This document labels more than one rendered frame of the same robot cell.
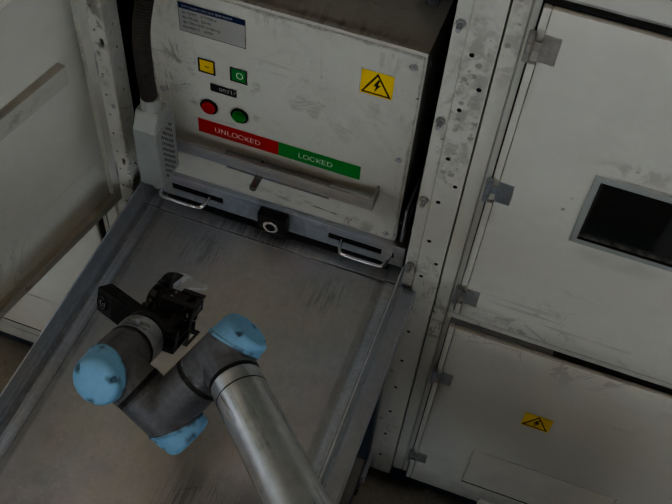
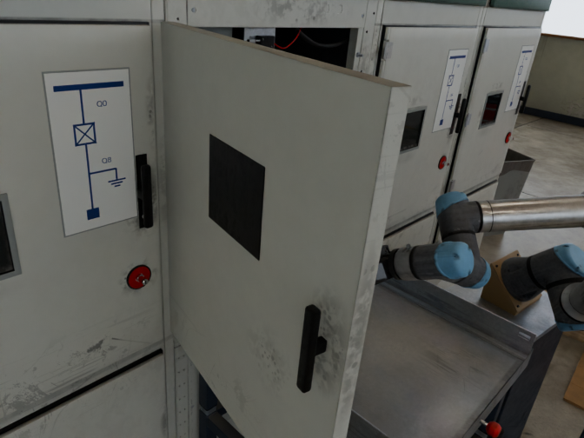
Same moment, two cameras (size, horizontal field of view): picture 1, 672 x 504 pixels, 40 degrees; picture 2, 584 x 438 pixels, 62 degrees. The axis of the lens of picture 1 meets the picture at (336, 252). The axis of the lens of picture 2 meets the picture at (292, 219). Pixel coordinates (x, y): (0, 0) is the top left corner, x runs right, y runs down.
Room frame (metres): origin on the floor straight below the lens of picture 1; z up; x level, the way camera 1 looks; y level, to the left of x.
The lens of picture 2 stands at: (0.53, 1.24, 1.66)
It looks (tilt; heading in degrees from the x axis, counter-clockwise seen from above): 26 degrees down; 296
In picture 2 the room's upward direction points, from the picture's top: 5 degrees clockwise
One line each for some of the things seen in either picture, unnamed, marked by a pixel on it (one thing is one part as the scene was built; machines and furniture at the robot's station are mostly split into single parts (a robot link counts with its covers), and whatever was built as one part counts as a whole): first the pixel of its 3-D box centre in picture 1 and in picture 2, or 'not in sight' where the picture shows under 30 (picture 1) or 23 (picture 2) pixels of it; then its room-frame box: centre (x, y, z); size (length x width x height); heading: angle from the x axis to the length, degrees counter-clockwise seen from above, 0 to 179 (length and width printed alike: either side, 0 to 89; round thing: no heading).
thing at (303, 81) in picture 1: (277, 124); not in sight; (1.17, 0.13, 1.15); 0.48 x 0.01 x 0.48; 75
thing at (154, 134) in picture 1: (156, 140); not in sight; (1.15, 0.35, 1.09); 0.08 x 0.05 x 0.17; 165
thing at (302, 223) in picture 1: (279, 209); not in sight; (1.18, 0.12, 0.89); 0.54 x 0.05 x 0.06; 75
